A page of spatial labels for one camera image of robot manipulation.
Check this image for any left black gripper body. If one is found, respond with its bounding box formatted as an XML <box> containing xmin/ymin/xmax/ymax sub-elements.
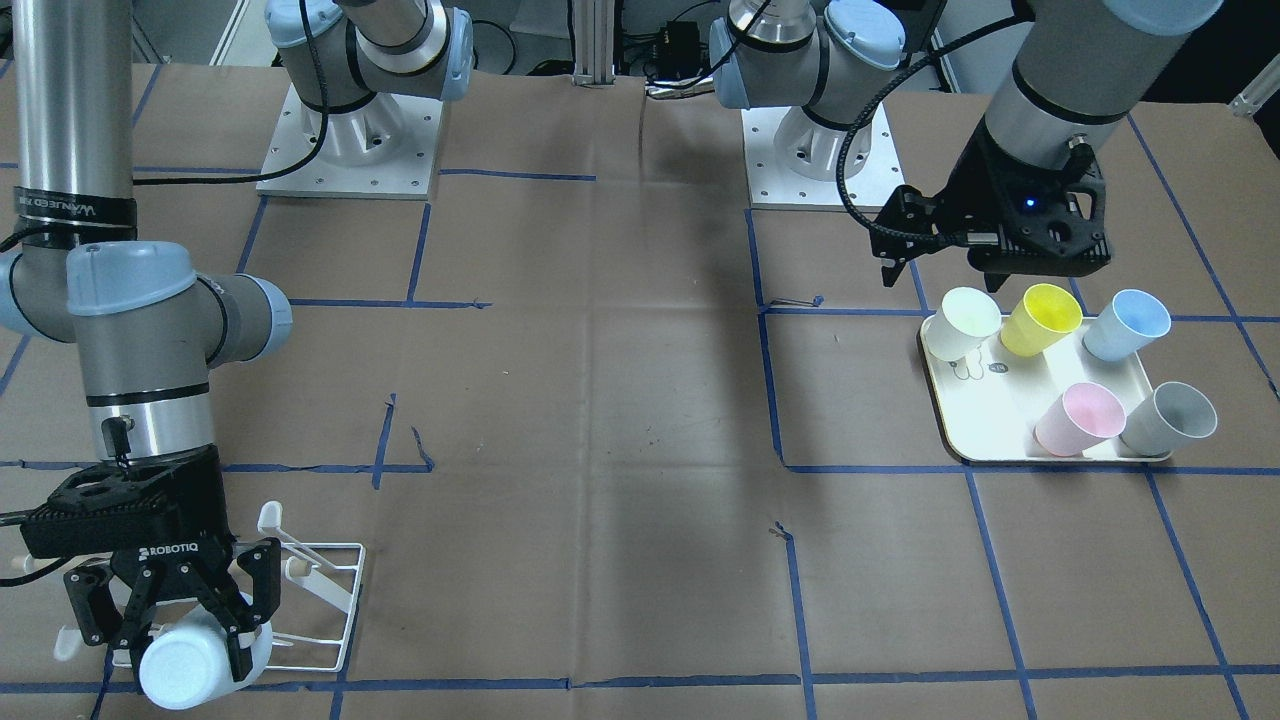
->
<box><xmin>869</xmin><ymin>126</ymin><xmax>1111</xmax><ymax>291</ymax></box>

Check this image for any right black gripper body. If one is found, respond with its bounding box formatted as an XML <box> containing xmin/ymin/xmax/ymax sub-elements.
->
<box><xmin>20</xmin><ymin>445</ymin><xmax>282</xmax><ymax>682</ymax></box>

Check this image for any pale green plastic cup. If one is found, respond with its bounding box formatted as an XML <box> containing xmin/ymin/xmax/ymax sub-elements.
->
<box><xmin>925</xmin><ymin>287</ymin><xmax>1004</xmax><ymax>363</ymax></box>

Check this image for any light blue plastic cup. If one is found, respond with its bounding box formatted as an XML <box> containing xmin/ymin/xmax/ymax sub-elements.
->
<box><xmin>138</xmin><ymin>606</ymin><xmax>273</xmax><ymax>710</ymax></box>

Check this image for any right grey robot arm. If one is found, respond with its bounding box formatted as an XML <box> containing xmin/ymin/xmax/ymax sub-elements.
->
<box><xmin>3</xmin><ymin>1</ymin><xmax>292</xmax><ymax>691</ymax></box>

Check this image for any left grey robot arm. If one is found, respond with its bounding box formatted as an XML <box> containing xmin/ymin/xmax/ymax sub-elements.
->
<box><xmin>708</xmin><ymin>1</ymin><xmax>1220</xmax><ymax>291</ymax></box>

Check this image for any yellow plastic cup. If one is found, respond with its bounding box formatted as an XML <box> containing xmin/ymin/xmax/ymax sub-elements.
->
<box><xmin>998</xmin><ymin>283</ymin><xmax>1083</xmax><ymax>357</ymax></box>

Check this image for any pink plastic cup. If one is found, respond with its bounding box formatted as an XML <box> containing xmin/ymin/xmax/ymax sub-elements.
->
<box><xmin>1033</xmin><ymin>382</ymin><xmax>1126</xmax><ymax>457</ymax></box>

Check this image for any grey plastic cup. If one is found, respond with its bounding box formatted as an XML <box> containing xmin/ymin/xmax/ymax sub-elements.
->
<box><xmin>1120</xmin><ymin>380</ymin><xmax>1219</xmax><ymax>457</ymax></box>

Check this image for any white wire cup rack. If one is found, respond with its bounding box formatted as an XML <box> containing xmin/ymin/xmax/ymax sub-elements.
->
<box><xmin>51</xmin><ymin>500</ymin><xmax>367</xmax><ymax>673</ymax></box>

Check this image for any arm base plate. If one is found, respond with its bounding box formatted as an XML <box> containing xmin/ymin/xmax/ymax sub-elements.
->
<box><xmin>256</xmin><ymin>94</ymin><xmax>445</xmax><ymax>200</ymax></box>
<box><xmin>741</xmin><ymin>108</ymin><xmax>904</xmax><ymax>211</ymax></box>

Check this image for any aluminium frame post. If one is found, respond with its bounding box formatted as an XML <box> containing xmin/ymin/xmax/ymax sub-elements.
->
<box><xmin>568</xmin><ymin>0</ymin><xmax>617</xmax><ymax>87</ymax></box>

